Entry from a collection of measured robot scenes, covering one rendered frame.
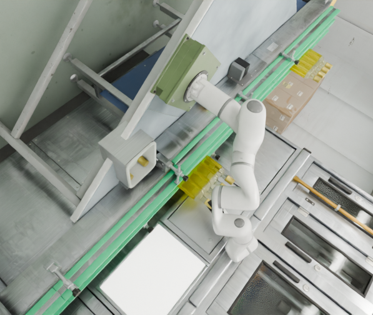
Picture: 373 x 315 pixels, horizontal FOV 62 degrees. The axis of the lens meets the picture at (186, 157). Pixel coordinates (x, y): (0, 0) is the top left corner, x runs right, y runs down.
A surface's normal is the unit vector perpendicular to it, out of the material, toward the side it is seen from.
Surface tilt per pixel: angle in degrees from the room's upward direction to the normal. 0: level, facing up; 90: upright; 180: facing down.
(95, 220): 90
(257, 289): 90
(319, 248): 90
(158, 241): 90
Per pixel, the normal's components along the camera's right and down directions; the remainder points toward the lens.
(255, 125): 0.18, -0.40
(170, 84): -0.33, 0.02
